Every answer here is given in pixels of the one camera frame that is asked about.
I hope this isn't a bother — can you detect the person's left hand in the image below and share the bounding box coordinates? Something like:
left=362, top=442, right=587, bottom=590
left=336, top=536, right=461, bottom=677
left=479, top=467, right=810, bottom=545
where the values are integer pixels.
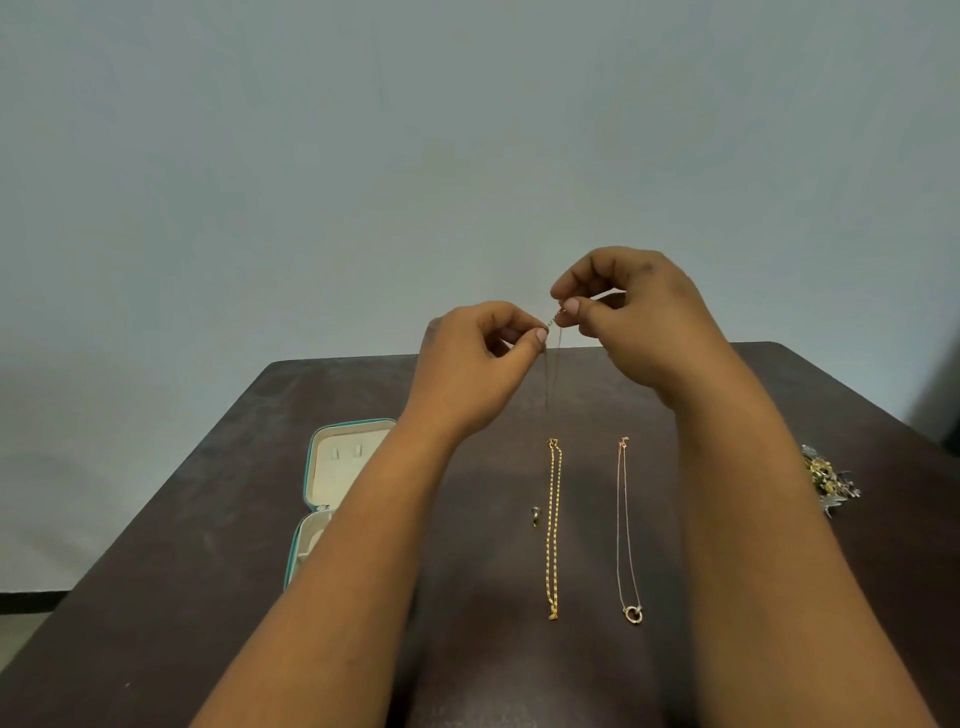
left=399, top=301, right=550, bottom=445

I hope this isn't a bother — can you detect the person's right hand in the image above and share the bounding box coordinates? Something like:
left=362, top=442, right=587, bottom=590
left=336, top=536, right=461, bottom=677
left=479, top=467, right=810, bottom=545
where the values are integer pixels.
left=549, top=246, right=745, bottom=411

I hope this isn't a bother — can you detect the thin fine chain necklace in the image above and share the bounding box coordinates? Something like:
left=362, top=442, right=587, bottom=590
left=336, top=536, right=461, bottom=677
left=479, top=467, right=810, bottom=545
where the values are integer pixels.
left=544, top=303, right=567, bottom=432

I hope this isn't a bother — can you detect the person's left forearm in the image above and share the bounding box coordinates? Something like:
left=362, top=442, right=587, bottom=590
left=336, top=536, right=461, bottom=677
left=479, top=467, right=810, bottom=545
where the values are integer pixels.
left=189, top=411, right=470, bottom=728

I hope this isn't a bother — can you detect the person's right forearm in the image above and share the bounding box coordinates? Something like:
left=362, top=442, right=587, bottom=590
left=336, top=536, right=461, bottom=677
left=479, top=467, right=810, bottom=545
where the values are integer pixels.
left=658, top=366, right=940, bottom=728

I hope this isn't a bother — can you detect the teal jewelry box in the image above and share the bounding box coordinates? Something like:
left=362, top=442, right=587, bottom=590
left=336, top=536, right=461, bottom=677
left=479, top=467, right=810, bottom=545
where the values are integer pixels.
left=282, top=418, right=398, bottom=594

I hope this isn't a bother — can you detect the gold and silver flower brooch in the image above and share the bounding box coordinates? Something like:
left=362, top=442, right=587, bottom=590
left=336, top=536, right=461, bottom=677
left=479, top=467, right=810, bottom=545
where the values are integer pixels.
left=799, top=444, right=862, bottom=519

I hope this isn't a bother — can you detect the gold link chain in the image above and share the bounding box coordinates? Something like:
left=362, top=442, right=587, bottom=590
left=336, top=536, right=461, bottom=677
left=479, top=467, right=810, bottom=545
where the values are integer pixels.
left=545, top=438, right=564, bottom=622

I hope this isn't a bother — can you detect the thin necklace with ring pendant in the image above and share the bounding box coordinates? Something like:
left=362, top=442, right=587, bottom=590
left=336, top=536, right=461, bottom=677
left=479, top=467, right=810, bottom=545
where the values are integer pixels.
left=615, top=437, right=645, bottom=626

